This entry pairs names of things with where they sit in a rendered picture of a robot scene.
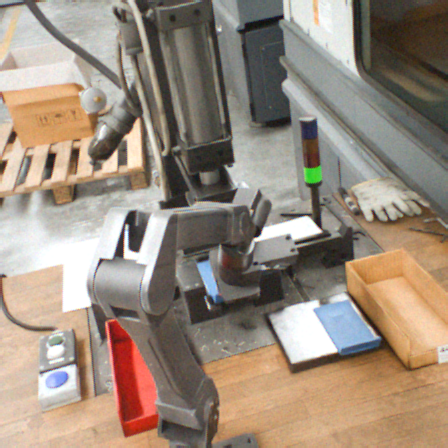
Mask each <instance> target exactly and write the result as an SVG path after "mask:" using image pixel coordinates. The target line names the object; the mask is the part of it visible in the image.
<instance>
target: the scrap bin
mask: <svg viewBox="0 0 448 448"><path fill-rule="evenodd" d="M105 326H106V332H107V339H108V346H109V352H110V359H111V366H112V372H113V374H112V379H113V386H114V392H115V399H116V406H117V412H118V415H119V418H120V420H119V421H120V425H121V428H122V431H123V434H124V437H125V438H127V437H130V436H134V435H137V434H140V433H144V432H147V431H151V429H154V428H158V418H159V414H156V406H155V404H154V402H155V401H156V399H157V395H156V387H155V384H154V379H153V377H152V375H151V373H150V371H149V369H148V367H147V365H146V364H145V362H144V360H143V358H142V356H141V354H140V353H139V351H138V350H137V348H136V346H135V343H134V341H133V340H132V338H131V337H130V335H129V334H128V333H127V331H126V330H125V329H123V328H122V327H121V325H120V324H119V323H118V322H117V320H116V318H114V319H112V320H109V321H106V322H105Z"/></svg>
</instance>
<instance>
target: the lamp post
mask: <svg viewBox="0 0 448 448"><path fill-rule="evenodd" d="M317 120H318V118H317V116H316V115H314V114H306V115H302V116H300V117H299V120H298V122H299V123H302V124H309V123H313V122H316V121H317ZM322 184H323V179H321V180H320V181H318V182H315V183H309V182H306V181H305V186H306V187H308V188H309V191H310V200H311V210H312V219H313V222H314V224H315V225H316V226H317V227H318V228H319V229H320V230H321V231H322V232H326V231H330V230H328V229H324V228H323V227H322V217H321V207H320V197H319V187H320V186H321V185H322Z"/></svg>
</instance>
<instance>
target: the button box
mask: <svg viewBox="0 0 448 448"><path fill-rule="evenodd" d="M3 278H8V277H7V275H5V274H0V307H1V309H2V311H3V312H4V314H5V315H6V317H7V318H8V319H9V320H10V321H12V322H13V323H15V324H17V325H19V326H21V327H24V328H26V329H30V330H36V331H41V330H54V332H53V333H52V334H49V335H45V336H40V337H39V373H40V374H42V373H46V372H50V371H54V370H57V369H61V368H65V367H68V366H71V365H74V364H76V366H77V369H78V372H79V362H78V352H77V341H78V340H77V338H76V333H75V330H74V329H73V328H70V329H67V330H64V331H62V330H60V329H59V328H58V327H57V326H47V325H44V326H33V325H29V324H27V323H23V322H21V321H19V320H17V319H15V318H14V317H13V316H11V315H10V313H9V312H8V311H7V309H6V307H5V305H4V302H3V297H2V291H3V289H2V279H3ZM56 335H61V336H63V338H64V342H62V343H61V344H60V346H62V347H63V349H64V352H63V353H62V354H61V355H60V356H58V357H49V355H48V350H49V349H50V348H51V347H50V346H48V343H47V341H48V339H50V338H52V337H53V336H56Z"/></svg>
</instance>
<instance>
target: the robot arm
mask: <svg viewBox="0 0 448 448"><path fill-rule="evenodd" d="M271 209H272V202H271V201H270V200H269V198H267V197H266V196H263V195H262V194H261V192H260V189H257V188H245V187H239V188H238V192H237V194H236V197H235V198H234V200H233V203H232V204H229V203H219V202H210V201H205V202H196V205H194V206H193V207H184V208H176V209H167V210H141V211H138V210H137V209H131V208H123V207H114V208H111V209H110V210H109V211H108V213H107V215H106V218H105V221H104V224H103V227H102V230H101V233H100V236H99V239H98V242H97V245H96V248H95V251H94V254H93V257H92V260H91V264H90V266H89V269H88V272H87V276H86V293H87V295H88V297H89V299H90V300H91V301H92V302H93V303H95V304H100V305H101V307H102V309H103V310H104V312H105V314H106V316H107V317H108V318H113V319H114V318H116V320H117V322H118V323H119V324H120V325H121V327H122V328H123V329H125V330H126V331H127V333H128V334H129V335H130V337H131V338H132V340H133V341H134V343H135V346H136V348H137V350H138V351H139V353H140V354H141V356H142V358H143V360H144V362H145V364H146V365H147V367H148V369H149V371H150V373H151V375H152V377H153V379H154V384H155V387H156V395H157V399H156V401H155V402H154V404H155V406H156V414H159V418H158V429H157V433H158V437H159V438H163V439H166V440H167V442H168V446H169V448H259V446H258V444H257V440H256V438H255V435H254V434H253V433H251V432H247V433H243V434H240V435H237V436H233V437H230V438H227V439H223V440H220V441H217V442H214V443H212V441H213V439H214V438H215V436H216V434H217V431H218V417H219V406H220V404H219V394H218V389H217V386H216V384H215V382H214V380H213V377H210V376H206V374H205V372H204V371H203V370H202V369H201V368H200V367H199V366H198V365H197V363H196V361H195V360H194V358H193V356H192V353H191V351H190V348H189V346H188V344H187V342H186V340H185V338H184V335H183V333H182V332H181V330H180V328H179V326H178V323H177V321H176V318H175V315H174V312H173V298H174V294H175V283H176V267H177V251H179V250H182V249H186V248H191V247H195V246H199V245H204V244H218V243H219V249H215V250H211V251H210V252H209V264H210V267H211V270H212V275H213V277H214V280H215V282H216V286H217V290H218V295H219V296H222V298H223V300H224V303H226V304H227V303H231V302H235V300H239V299H243V298H247V297H248V298H249V299H251V298H255V297H258V296H259V295H260V287H259V284H258V283H259V282H260V274H261V266H260V265H264V266H265V267H266V268H275V269H285V268H286V267H287V266H289V265H290V264H295V263H296V261H297V259H298V255H299V253H298V251H297V248H296V246H295V243H294V241H293V238H292V237H291V234H290V233H289V234H285V235H281V236H278V237H269V238H265V239H261V240H258V241H255V238H258V237H260V236H261V234H262V231H263V229H264V226H265V223H266V221H267V218H268V217H269V214H270V212H271ZM126 224H127V225H129V228H128V249H129V250H130V251H131V252H133V253H139V255H138V258H137V259H134V260H132V259H127V258H125V232H126Z"/></svg>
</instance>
